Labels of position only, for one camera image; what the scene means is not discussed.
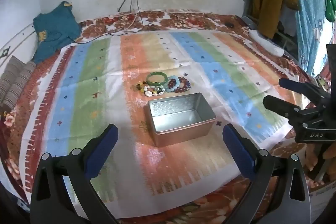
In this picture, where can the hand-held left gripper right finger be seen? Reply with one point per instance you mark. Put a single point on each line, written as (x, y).
(239, 150)

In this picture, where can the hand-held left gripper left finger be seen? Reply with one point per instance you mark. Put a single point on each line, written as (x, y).
(105, 150)

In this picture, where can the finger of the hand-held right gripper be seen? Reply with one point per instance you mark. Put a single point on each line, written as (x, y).
(281, 106)
(302, 87)

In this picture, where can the silver metal tin box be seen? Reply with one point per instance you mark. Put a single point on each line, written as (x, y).
(183, 119)

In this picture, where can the green jade bangle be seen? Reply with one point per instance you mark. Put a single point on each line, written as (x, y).
(156, 73)

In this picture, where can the person's right hand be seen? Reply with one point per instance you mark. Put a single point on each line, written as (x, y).
(311, 158)

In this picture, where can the white power strip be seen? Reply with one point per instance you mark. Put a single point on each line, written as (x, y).
(265, 43)

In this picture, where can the blue dotted cloth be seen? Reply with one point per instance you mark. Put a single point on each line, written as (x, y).
(307, 3)

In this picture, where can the striped pastel blanket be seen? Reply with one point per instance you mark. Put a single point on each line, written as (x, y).
(131, 56)

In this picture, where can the grey striped folded cloth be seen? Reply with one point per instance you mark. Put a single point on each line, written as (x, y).
(15, 79)

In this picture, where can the brown floral bedsheet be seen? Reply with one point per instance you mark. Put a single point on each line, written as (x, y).
(199, 19)

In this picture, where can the teal cloth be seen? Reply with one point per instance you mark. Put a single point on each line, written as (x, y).
(56, 27)

